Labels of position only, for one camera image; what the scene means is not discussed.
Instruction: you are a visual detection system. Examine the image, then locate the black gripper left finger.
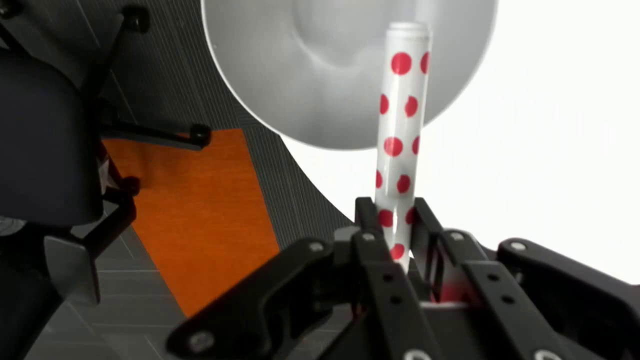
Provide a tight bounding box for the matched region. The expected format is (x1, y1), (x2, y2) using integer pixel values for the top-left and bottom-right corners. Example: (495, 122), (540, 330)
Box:
(164, 196), (446, 360)

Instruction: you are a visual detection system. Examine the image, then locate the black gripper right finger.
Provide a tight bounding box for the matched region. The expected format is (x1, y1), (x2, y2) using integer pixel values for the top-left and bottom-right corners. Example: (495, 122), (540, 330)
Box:
(406, 196), (640, 360)

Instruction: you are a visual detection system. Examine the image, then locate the white marker with red dots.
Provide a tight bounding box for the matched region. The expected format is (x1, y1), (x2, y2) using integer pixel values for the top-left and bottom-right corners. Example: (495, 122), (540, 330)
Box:
(372, 19), (434, 276)

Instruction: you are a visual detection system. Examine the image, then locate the grey bowl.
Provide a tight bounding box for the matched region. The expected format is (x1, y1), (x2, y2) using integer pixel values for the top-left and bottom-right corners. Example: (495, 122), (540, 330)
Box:
(197, 0), (501, 152)

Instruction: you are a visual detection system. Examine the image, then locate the black office chair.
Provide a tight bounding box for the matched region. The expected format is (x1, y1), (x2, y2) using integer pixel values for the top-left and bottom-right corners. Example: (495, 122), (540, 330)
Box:
(0, 0), (213, 360)

